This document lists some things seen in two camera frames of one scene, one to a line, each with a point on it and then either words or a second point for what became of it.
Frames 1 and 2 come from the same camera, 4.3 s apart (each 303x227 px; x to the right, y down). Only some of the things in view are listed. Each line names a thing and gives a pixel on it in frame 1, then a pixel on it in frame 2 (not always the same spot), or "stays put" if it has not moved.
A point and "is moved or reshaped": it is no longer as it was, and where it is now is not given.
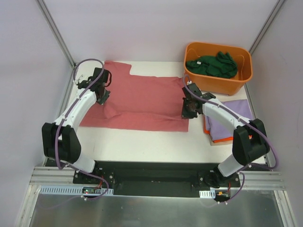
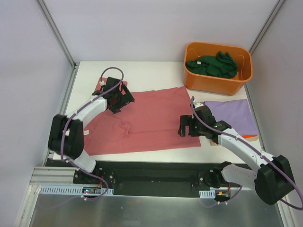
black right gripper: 187,111 → 187,126
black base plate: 181,179 stays put
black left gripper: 104,96 → 125,97
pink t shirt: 138,102 is moved or reshaped
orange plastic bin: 218,68 stays put
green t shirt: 222,65 stays put
